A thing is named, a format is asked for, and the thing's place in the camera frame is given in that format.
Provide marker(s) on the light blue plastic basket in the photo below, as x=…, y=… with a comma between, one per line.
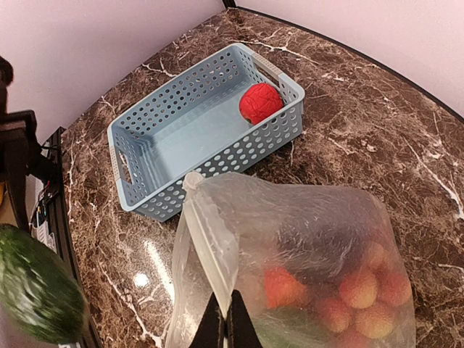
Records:
x=193, y=123

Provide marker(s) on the polka dot zip bag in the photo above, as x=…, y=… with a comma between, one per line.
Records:
x=234, y=227

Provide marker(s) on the grey slotted cable duct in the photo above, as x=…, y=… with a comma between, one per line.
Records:
x=41, y=216

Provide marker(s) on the red wrinkled toy ball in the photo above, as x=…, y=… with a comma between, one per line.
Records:
x=259, y=102

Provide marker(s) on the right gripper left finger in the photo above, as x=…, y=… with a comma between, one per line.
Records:
x=211, y=330

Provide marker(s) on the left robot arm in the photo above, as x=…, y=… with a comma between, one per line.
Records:
x=20, y=150

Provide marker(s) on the orange red toy mango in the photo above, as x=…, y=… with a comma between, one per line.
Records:
x=283, y=290

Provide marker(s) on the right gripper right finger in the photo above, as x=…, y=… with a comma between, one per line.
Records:
x=240, y=332

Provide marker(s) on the black front rail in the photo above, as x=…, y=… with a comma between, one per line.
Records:
x=56, y=208

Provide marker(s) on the green toy avocado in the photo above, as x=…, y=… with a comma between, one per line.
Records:
x=288, y=327

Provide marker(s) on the green toy cucumber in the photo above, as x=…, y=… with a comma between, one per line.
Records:
x=37, y=291

